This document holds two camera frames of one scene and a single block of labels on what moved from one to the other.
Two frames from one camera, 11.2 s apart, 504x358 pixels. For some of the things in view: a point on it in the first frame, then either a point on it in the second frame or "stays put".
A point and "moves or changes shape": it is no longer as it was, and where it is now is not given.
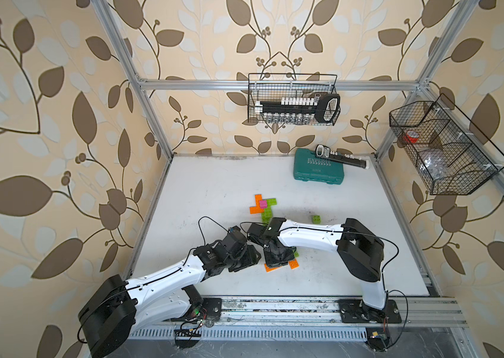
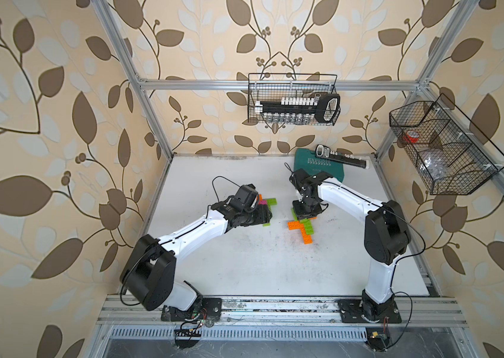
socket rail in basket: x=324 y=107 stays put
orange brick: x=294 y=264 moves or changes shape
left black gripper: x=250 y=256 → x=262 y=215
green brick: x=271 y=202 stays put
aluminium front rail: x=317 y=312 stays put
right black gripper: x=270 y=263 → x=316 y=210
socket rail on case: x=323 y=151 stays put
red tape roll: x=411 y=136 stays put
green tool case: x=309 y=167 stays put
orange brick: x=271 y=269 moves or changes shape
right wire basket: x=452 y=155 stays put
